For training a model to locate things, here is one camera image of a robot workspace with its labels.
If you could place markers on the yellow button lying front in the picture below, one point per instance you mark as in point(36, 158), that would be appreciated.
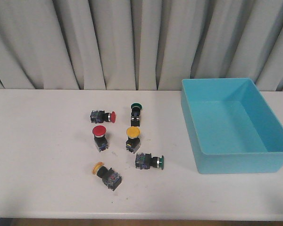
point(110, 178)

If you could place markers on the yellow button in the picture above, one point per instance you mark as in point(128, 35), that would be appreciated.
point(133, 143)
point(110, 178)

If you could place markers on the blue plastic box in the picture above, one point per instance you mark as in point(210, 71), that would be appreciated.
point(232, 129)

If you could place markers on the red button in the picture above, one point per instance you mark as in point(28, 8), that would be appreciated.
point(100, 140)

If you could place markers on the green button rear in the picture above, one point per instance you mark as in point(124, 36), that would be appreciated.
point(136, 114)

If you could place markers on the grey curtain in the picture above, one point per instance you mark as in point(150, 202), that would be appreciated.
point(139, 44)

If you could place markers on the green button front sideways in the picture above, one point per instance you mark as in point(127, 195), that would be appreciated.
point(145, 161)

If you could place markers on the red button lying sideways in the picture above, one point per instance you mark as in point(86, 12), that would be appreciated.
point(99, 116)

